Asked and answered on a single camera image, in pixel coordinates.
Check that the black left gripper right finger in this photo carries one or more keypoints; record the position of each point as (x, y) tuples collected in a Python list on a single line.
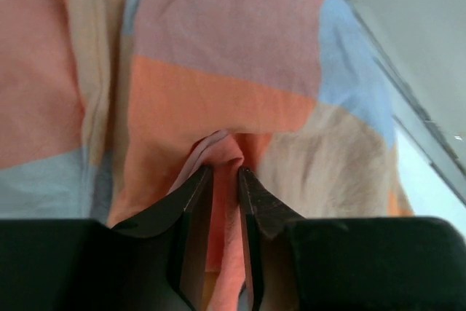
[(284, 258)]

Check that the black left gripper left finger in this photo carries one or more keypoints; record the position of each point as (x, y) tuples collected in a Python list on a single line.
[(156, 259)]

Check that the checkered orange blue cloth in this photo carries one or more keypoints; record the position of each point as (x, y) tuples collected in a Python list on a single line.
[(109, 105)]

